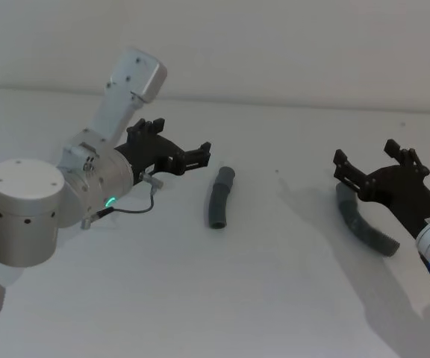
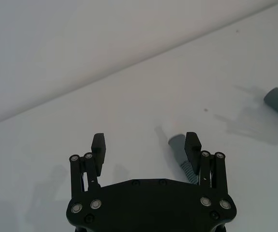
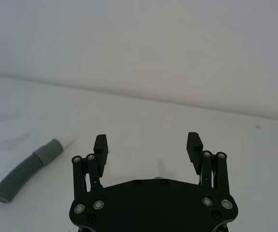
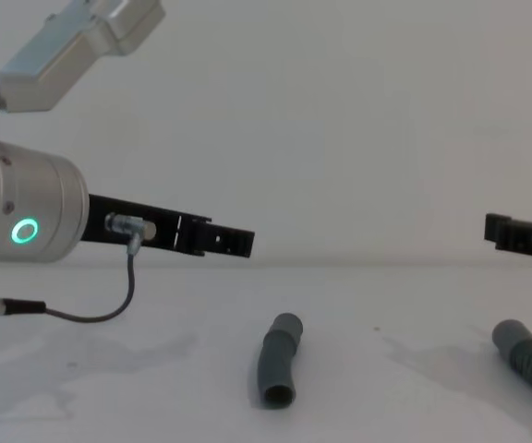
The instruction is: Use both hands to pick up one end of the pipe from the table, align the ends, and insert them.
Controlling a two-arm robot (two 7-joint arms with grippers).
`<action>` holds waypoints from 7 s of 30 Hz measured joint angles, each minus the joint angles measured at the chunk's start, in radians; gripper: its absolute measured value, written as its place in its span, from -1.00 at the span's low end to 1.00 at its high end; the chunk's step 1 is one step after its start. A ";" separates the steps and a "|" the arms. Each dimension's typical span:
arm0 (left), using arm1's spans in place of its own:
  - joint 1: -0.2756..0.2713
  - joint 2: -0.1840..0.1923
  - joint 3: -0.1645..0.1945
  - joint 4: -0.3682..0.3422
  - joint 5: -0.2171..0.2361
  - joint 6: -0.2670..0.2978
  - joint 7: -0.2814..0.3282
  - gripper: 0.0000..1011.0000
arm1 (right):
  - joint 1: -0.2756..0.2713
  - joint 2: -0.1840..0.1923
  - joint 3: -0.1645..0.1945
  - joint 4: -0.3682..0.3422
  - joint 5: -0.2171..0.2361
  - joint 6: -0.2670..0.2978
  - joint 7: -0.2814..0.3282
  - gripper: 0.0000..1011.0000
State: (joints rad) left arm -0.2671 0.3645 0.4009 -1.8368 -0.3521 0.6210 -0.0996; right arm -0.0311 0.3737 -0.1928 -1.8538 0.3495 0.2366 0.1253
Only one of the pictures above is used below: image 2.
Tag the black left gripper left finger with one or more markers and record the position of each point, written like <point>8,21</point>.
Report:
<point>98,149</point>

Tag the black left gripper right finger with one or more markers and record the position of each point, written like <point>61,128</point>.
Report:
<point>191,147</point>

